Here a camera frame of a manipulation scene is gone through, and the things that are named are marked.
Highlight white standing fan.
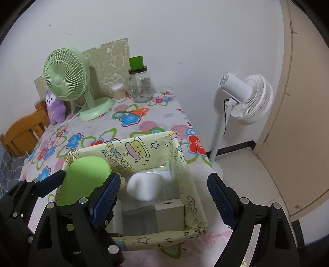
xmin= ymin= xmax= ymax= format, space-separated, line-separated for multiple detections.
xmin=209 ymin=72 xmax=274 ymax=163

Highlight purple plush toy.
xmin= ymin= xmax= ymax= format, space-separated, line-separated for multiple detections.
xmin=46 ymin=90 xmax=66 ymax=125

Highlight floral tablecloth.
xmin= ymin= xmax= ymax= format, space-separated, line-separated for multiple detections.
xmin=21 ymin=89 xmax=231 ymax=266

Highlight yellow cartoon storage box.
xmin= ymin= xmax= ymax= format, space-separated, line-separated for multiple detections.
xmin=55 ymin=131 xmax=207 ymax=251

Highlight green desk fan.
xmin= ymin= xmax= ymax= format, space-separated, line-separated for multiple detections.
xmin=43 ymin=48 xmax=114 ymax=121

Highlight white foam ball object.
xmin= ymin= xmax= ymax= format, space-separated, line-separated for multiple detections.
xmin=127 ymin=173 xmax=162 ymax=201

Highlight glass mason jar mug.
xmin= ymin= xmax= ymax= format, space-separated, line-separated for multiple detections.
xmin=127 ymin=56 xmax=154 ymax=104

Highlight green rounded pad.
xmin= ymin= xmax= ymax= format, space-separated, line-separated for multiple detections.
xmin=56 ymin=156 xmax=112 ymax=206

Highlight cotton swab container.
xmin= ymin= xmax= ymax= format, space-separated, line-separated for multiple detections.
xmin=111 ymin=83 xmax=127 ymax=102

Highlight orange scissors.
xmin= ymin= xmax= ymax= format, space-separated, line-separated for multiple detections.
xmin=125 ymin=107 xmax=149 ymax=117

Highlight beige cartoon wall board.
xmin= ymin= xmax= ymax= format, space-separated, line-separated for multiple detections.
xmin=34 ymin=37 xmax=131 ymax=104

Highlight white fan cable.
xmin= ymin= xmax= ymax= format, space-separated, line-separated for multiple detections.
xmin=67 ymin=103 xmax=88 ymax=121

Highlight plaid grey bedding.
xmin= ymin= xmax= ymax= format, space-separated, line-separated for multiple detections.
xmin=0 ymin=144 xmax=27 ymax=198

